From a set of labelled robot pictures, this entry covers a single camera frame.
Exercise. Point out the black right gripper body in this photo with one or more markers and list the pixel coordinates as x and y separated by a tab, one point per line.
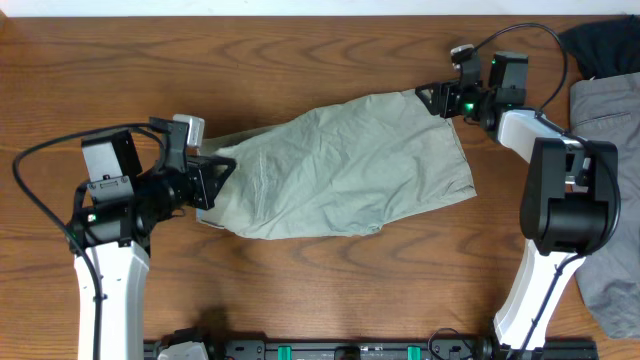
466	100

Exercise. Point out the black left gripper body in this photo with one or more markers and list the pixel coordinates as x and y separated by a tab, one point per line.
188	187

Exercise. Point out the light green shorts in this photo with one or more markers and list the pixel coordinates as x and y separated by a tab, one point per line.
340	170

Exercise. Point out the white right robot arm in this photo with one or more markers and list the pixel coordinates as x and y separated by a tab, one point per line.
571	201

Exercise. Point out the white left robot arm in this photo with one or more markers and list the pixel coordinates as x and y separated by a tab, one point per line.
114	214

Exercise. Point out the black garment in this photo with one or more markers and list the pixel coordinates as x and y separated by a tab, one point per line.
604	49

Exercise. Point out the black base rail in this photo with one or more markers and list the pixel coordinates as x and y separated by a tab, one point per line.
190	344

